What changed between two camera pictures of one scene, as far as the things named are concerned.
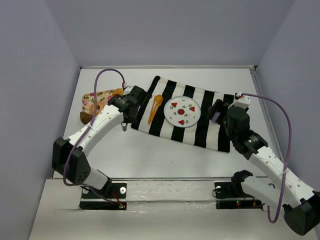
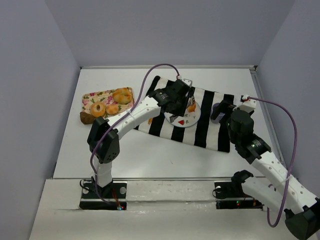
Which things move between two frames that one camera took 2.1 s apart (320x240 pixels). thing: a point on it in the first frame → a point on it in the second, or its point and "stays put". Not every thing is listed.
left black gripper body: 139,100 → 183,100
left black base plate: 114,198 stays put
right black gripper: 217,110 stays put
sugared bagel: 99,107 stays put
